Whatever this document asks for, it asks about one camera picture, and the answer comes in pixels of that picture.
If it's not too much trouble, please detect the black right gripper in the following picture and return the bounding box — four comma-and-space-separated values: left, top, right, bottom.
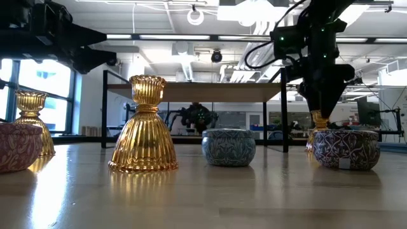
284, 59, 356, 120

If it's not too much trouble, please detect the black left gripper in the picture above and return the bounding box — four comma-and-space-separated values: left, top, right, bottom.
70, 46, 111, 76

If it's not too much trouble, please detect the amber glass candlestick holder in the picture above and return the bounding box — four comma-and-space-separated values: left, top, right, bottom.
107, 74, 179, 174
305, 109, 331, 153
13, 89, 57, 157

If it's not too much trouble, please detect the purple patterned candle tin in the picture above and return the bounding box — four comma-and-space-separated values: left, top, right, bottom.
312, 128, 382, 171

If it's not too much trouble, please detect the teal patterned candle tin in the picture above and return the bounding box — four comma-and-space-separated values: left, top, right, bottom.
201, 128, 257, 168

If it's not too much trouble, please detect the red patterned candle tin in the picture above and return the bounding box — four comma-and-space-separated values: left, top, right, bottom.
0, 122, 44, 174

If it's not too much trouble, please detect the black monitor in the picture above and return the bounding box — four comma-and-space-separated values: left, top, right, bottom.
356, 97, 382, 128

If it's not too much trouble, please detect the wooden block row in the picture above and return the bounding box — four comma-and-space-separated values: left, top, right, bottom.
81, 125, 102, 137

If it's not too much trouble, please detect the black stand with boom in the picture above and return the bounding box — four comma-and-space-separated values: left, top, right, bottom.
368, 107, 405, 138

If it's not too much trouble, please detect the overhead light bar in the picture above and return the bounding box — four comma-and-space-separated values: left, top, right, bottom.
104, 33, 407, 45

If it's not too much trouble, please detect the bright ceiling light panel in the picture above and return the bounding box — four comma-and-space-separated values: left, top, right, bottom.
217, 0, 289, 23

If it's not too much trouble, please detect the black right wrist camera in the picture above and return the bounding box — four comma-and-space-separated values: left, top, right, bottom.
270, 24, 308, 60

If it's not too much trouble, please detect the dark window frame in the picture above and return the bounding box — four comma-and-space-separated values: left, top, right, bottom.
0, 59, 79, 136

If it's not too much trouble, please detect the black right camera cable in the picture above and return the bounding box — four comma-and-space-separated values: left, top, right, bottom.
244, 0, 308, 70

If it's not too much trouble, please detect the blue edge rail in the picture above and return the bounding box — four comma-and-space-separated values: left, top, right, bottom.
380, 141, 407, 154

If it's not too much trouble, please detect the white ceiling ring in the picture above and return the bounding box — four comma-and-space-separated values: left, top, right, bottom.
186, 8, 205, 26

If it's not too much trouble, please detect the wooden shelf with black frame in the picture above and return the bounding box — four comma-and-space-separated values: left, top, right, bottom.
100, 67, 289, 153

